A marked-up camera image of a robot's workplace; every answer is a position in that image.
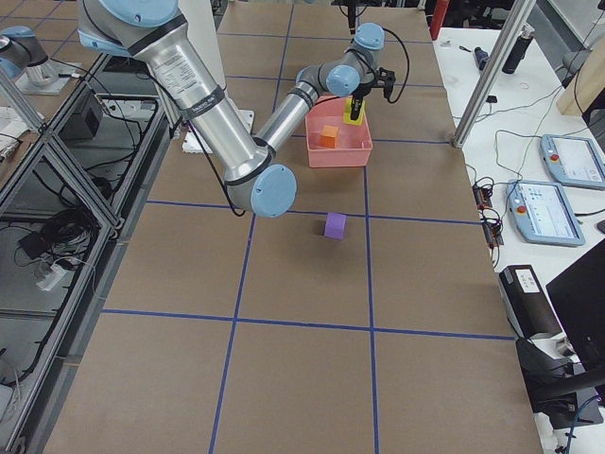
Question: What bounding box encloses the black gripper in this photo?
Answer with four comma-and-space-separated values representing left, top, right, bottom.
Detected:
347, 81, 373, 121

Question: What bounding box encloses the yellow foam block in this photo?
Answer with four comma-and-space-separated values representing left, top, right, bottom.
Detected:
343, 96, 365, 126

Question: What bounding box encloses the orange foam block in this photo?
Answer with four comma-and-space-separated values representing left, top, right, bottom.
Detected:
319, 125, 339, 148

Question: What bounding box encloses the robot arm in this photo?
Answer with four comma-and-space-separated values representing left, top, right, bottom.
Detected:
78, 1, 385, 218
1, 26, 58, 86

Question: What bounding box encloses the pink plastic bin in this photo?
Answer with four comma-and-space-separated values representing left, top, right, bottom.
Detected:
304, 96, 373, 168

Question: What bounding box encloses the red fire extinguisher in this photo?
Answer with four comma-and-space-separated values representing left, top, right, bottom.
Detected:
429, 0, 450, 41

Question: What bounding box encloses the purple foam block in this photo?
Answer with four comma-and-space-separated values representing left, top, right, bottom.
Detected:
323, 212, 347, 240

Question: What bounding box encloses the small circuit board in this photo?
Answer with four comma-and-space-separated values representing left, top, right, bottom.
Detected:
472, 184, 493, 210

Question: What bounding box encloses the black water bottle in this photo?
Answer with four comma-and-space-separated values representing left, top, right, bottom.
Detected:
502, 24, 535, 75

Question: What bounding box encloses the near teach pendant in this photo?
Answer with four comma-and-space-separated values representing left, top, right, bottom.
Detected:
507, 180, 585, 247

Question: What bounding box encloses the teach pendant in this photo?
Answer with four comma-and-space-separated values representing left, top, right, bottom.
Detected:
507, 180, 585, 247
540, 134, 604, 190

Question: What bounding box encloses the far teach pendant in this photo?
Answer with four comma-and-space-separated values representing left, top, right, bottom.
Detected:
540, 134, 604, 190

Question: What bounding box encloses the wooden board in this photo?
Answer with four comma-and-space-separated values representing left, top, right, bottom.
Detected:
557, 37, 604, 116

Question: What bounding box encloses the black box with label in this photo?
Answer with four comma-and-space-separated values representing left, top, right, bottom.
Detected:
498, 265, 562, 340

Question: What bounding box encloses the black monitor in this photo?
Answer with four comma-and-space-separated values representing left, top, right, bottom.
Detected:
546, 241, 604, 369

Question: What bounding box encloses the white power strip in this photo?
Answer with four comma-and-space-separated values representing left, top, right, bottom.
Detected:
37, 263, 67, 291

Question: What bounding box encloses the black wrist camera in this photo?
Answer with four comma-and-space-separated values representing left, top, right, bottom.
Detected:
372, 67, 396, 101

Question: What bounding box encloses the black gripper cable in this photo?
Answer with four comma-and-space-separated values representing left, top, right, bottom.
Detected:
372, 26, 410, 104

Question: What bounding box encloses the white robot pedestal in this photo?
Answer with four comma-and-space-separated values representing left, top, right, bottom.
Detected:
178, 1, 254, 132

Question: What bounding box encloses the aluminium frame post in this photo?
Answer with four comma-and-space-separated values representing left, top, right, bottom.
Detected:
450, 0, 536, 148

